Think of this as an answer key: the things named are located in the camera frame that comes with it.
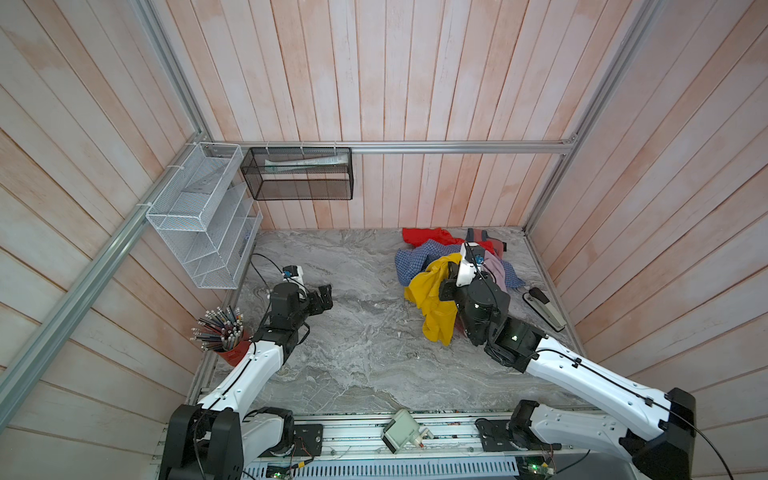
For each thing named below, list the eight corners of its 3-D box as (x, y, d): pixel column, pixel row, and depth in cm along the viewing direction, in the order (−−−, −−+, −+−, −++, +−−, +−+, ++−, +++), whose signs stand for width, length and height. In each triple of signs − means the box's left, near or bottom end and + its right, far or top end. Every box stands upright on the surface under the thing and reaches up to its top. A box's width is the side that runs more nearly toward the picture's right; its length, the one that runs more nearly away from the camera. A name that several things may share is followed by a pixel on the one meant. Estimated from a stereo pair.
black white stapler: (556, 333, 94) (564, 326, 90) (522, 297, 103) (528, 289, 99) (563, 329, 95) (571, 321, 91) (529, 293, 104) (535, 285, 100)
